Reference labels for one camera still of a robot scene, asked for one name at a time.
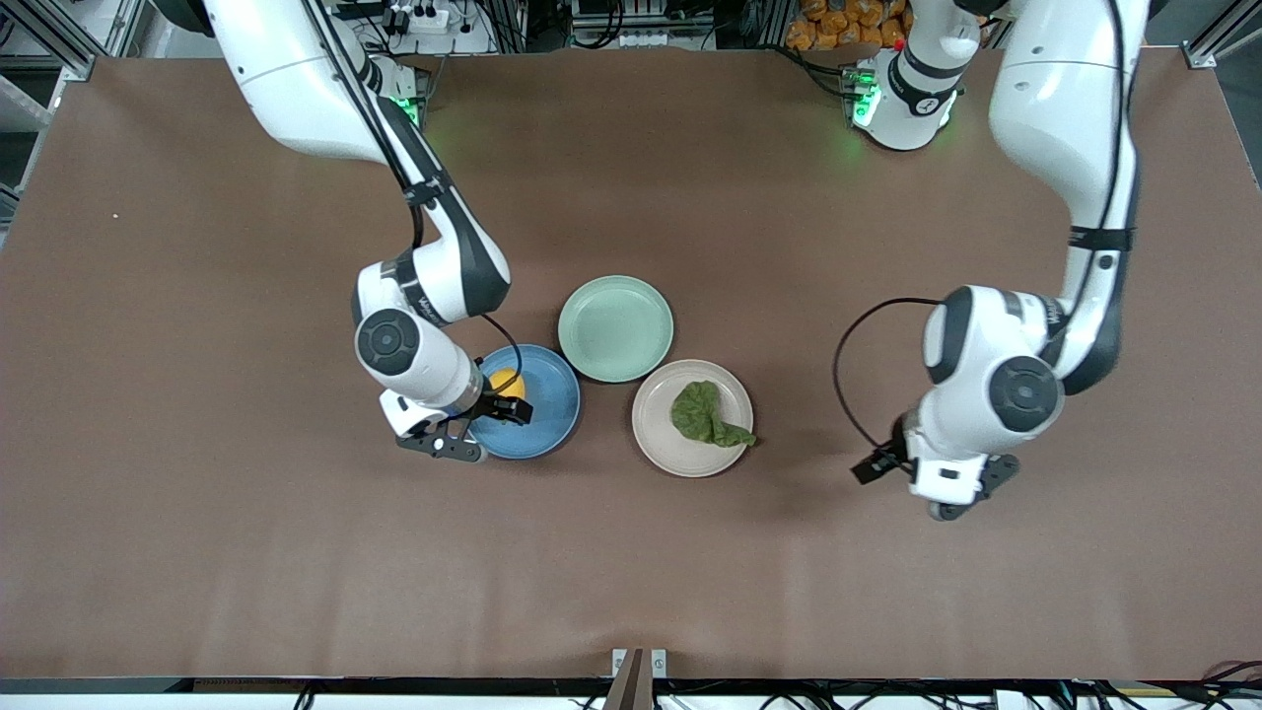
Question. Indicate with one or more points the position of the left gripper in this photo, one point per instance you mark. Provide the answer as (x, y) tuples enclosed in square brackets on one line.
[(872, 466)]

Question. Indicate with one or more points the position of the green lettuce leaf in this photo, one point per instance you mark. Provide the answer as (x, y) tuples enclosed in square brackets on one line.
[(702, 409)]

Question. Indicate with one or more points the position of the yellow lemon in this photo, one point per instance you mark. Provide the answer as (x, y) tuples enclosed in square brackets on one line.
[(505, 383)]

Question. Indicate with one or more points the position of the blue plate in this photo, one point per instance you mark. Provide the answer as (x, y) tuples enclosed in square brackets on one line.
[(552, 404)]

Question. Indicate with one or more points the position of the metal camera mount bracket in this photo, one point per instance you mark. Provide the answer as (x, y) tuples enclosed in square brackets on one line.
[(639, 680)]

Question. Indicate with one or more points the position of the aluminium frame profile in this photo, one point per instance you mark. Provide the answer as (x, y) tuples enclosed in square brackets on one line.
[(1223, 39), (69, 44)]

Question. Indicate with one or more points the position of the white power strip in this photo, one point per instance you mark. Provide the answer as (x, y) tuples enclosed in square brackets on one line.
[(424, 22)]

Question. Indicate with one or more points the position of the orange snack bag pile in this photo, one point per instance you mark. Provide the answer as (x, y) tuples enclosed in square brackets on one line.
[(838, 25)]

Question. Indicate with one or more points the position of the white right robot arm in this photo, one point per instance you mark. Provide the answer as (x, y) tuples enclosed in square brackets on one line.
[(296, 89)]

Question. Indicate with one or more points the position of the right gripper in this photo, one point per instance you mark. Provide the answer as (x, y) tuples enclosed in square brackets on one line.
[(500, 406)]

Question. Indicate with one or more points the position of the beige plate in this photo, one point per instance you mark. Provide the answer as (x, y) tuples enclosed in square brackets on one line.
[(661, 434)]

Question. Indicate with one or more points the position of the gray electronics rack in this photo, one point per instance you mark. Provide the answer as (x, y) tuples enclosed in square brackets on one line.
[(641, 20)]

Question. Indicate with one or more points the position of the green plate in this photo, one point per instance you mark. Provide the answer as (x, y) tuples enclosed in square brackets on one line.
[(615, 328)]

